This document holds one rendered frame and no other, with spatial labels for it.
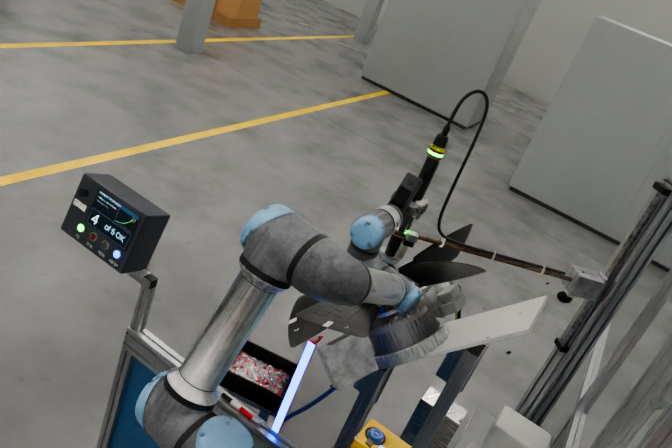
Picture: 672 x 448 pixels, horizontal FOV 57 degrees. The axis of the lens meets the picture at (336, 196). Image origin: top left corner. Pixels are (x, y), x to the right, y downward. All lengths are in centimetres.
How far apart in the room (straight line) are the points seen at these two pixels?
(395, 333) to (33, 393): 166
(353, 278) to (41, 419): 196
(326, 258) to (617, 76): 610
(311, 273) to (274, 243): 9
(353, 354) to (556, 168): 553
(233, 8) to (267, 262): 871
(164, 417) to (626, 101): 627
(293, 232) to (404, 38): 811
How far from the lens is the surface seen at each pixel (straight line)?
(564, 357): 222
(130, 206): 183
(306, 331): 206
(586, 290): 207
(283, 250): 116
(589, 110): 711
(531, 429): 217
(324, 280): 114
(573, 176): 724
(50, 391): 301
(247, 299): 122
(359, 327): 174
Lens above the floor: 218
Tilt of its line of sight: 24 degrees down
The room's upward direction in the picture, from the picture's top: 22 degrees clockwise
